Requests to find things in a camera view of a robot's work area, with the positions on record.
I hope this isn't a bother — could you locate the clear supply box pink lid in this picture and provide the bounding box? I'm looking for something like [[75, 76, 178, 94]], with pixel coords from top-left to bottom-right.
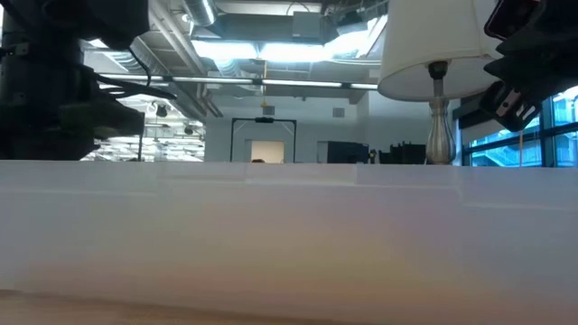
[[0, 160, 578, 325]]

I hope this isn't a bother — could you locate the grey ceiling unit box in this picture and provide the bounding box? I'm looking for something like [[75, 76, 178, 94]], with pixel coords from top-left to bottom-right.
[[292, 11, 323, 40]]

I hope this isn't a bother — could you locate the blue tinted window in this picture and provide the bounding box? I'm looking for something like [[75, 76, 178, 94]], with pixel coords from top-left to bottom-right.
[[461, 88, 578, 169]]

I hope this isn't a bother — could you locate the white shade table lamp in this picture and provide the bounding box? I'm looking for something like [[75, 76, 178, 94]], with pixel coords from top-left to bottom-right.
[[378, 0, 506, 166]]

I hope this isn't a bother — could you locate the black equipment crate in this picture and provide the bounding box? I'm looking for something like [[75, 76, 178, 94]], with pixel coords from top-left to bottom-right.
[[378, 141, 428, 166]]

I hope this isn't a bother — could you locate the long ceiling light bar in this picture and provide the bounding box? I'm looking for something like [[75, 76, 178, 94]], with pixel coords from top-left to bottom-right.
[[97, 72, 378, 90]]

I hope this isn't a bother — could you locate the black cabinet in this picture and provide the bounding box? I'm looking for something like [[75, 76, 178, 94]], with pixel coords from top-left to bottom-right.
[[326, 140, 371, 165]]

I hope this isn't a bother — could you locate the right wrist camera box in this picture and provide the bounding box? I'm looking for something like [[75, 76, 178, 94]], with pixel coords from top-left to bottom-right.
[[483, 0, 541, 42]]

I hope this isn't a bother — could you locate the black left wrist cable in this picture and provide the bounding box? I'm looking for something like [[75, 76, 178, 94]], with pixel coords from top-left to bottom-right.
[[92, 44, 178, 101]]

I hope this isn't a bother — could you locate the black background rig frame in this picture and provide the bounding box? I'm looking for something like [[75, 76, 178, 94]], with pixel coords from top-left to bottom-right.
[[136, 111, 146, 162], [229, 116, 298, 164]]

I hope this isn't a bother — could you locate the silver round air duct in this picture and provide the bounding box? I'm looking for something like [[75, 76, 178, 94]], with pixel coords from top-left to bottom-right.
[[182, 0, 219, 28]]

